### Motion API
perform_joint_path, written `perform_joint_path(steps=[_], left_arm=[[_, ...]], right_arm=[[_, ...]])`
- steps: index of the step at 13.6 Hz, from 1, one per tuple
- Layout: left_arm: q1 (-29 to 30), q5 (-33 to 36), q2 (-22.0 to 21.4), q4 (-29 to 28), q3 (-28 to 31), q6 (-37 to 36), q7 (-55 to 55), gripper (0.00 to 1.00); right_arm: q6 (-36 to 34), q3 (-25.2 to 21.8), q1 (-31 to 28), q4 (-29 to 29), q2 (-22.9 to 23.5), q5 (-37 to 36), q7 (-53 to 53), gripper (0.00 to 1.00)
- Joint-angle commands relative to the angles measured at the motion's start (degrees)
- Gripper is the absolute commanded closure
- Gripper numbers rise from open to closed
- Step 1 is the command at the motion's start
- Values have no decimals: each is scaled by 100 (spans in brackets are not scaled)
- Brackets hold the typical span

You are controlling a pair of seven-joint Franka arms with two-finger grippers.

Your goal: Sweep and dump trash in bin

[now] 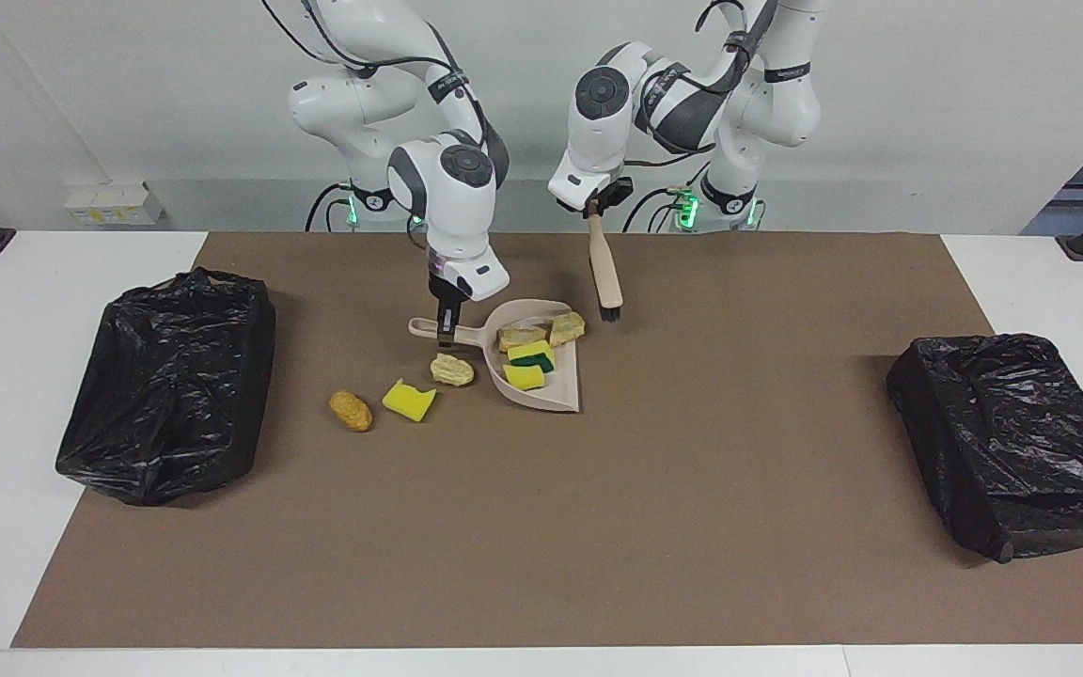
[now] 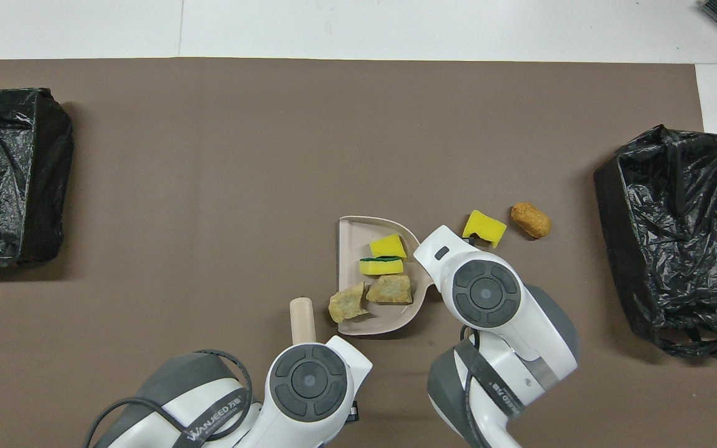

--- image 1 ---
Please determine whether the beige plastic dustpan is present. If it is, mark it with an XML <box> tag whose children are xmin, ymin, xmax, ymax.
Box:
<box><xmin>408</xmin><ymin>299</ymin><xmax>582</xmax><ymax>414</ymax></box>

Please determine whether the white power strip box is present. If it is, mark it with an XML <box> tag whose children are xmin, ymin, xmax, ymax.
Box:
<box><xmin>65</xmin><ymin>181</ymin><xmax>166</xmax><ymax>227</ymax></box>

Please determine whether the brown table mat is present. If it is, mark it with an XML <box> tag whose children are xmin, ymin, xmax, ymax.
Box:
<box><xmin>10</xmin><ymin>232</ymin><xmax>1083</xmax><ymax>649</ymax></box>

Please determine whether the green and yellow sponge piece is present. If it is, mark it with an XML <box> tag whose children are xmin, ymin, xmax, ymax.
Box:
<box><xmin>507</xmin><ymin>340</ymin><xmax>557</xmax><ymax>374</ymax></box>

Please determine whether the black base cable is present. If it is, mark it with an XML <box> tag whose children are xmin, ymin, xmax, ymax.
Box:
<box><xmin>305</xmin><ymin>181</ymin><xmax>354</xmax><ymax>233</ymax></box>
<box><xmin>623</xmin><ymin>186</ymin><xmax>693</xmax><ymax>233</ymax></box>

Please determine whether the brown nugget shaped trash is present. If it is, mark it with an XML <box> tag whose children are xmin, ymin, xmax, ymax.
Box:
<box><xmin>329</xmin><ymin>390</ymin><xmax>374</xmax><ymax>433</ymax></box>

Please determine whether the beige hand brush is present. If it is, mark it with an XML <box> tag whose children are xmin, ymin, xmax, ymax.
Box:
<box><xmin>587</xmin><ymin>212</ymin><xmax>624</xmax><ymax>323</ymax></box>

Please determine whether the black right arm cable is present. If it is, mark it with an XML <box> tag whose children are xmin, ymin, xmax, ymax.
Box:
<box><xmin>259</xmin><ymin>0</ymin><xmax>491</xmax><ymax>151</ymax></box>

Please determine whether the notched yellow sponge piece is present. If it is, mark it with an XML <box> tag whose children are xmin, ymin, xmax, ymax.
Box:
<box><xmin>382</xmin><ymin>378</ymin><xmax>437</xmax><ymax>422</ymax></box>

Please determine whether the black bag lined bin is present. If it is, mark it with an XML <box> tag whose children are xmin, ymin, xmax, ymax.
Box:
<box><xmin>886</xmin><ymin>333</ymin><xmax>1083</xmax><ymax>564</ymax></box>
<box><xmin>55</xmin><ymin>267</ymin><xmax>277</xmax><ymax>507</ymax></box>

